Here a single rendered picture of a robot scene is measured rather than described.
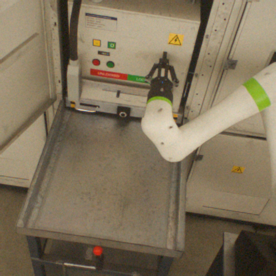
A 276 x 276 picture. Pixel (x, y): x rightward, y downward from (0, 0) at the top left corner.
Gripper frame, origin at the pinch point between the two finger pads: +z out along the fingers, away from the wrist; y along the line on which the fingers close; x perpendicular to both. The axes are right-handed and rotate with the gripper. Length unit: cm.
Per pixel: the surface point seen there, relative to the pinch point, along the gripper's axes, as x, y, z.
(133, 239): -38, -2, -58
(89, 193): -38, -22, -42
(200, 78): -13.3, 17.1, 7.8
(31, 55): -7, -53, 0
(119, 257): -105, -6, -36
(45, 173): -38, -41, -35
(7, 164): -95, -79, 7
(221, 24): 13.8, 19.4, 7.9
